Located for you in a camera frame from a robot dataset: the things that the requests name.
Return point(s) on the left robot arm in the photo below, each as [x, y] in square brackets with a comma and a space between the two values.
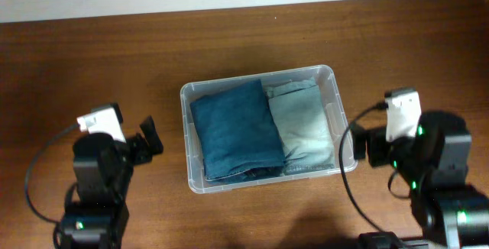
[95, 210]

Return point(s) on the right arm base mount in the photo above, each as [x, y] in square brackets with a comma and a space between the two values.
[388, 240]

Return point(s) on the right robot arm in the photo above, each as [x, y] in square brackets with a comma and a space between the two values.
[434, 164]

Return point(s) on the dark blue jeans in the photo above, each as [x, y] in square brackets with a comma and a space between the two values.
[237, 134]

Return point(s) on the light grey jeans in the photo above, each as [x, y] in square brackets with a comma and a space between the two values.
[298, 113]

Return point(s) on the clear plastic storage bin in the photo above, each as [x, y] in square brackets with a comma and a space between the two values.
[332, 104]

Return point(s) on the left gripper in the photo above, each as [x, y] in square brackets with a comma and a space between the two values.
[138, 147]

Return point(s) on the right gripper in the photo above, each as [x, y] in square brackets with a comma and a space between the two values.
[374, 137]

